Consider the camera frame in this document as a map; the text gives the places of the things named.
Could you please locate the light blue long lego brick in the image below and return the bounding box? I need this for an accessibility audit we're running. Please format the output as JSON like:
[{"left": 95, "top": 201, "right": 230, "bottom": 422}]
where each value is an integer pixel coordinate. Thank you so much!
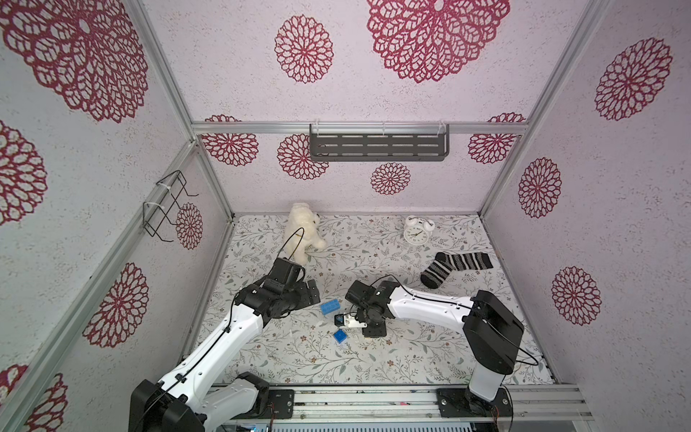
[{"left": 320, "top": 299, "right": 341, "bottom": 316}]

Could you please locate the dark blue small lego brick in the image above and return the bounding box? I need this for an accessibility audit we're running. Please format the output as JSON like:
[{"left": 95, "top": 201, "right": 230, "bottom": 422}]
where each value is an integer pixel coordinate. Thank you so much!
[{"left": 333, "top": 329, "right": 347, "bottom": 344}]

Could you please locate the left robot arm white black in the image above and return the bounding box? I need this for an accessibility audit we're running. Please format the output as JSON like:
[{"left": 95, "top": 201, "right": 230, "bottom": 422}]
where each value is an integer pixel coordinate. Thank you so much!
[{"left": 128, "top": 257, "right": 320, "bottom": 431}]

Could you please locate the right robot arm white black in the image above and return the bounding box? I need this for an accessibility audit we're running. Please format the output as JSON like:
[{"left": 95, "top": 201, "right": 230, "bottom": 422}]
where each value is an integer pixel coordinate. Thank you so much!
[{"left": 335, "top": 276, "right": 525, "bottom": 403}]

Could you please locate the white plush teddy bear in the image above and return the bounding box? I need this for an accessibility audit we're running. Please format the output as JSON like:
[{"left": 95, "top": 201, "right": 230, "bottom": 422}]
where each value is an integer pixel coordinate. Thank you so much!
[{"left": 284, "top": 203, "right": 327, "bottom": 266}]

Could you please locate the black grey striped sock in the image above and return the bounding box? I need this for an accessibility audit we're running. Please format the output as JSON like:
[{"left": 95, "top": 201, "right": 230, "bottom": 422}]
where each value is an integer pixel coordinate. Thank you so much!
[{"left": 420, "top": 252, "right": 494, "bottom": 289}]

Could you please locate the white alarm clock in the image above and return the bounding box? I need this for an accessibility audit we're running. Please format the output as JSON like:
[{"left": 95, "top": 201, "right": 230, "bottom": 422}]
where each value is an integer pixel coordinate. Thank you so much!
[{"left": 403, "top": 215, "right": 435, "bottom": 246}]

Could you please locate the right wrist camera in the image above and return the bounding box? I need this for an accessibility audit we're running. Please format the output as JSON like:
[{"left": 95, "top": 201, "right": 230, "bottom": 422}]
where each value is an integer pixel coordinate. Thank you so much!
[{"left": 334, "top": 313, "right": 368, "bottom": 329}]

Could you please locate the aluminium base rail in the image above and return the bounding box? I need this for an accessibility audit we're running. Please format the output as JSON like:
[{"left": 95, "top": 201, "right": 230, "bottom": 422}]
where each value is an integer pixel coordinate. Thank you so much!
[{"left": 269, "top": 384, "right": 594, "bottom": 426}]

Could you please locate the grey metal wall shelf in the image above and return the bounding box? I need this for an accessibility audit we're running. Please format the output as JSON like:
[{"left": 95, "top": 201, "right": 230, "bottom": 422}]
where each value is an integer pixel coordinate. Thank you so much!
[{"left": 308, "top": 124, "right": 450, "bottom": 163}]

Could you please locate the black wire wall rack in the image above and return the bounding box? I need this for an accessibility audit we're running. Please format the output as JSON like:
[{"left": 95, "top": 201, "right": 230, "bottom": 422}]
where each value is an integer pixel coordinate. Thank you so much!
[{"left": 141, "top": 169, "right": 198, "bottom": 243}]

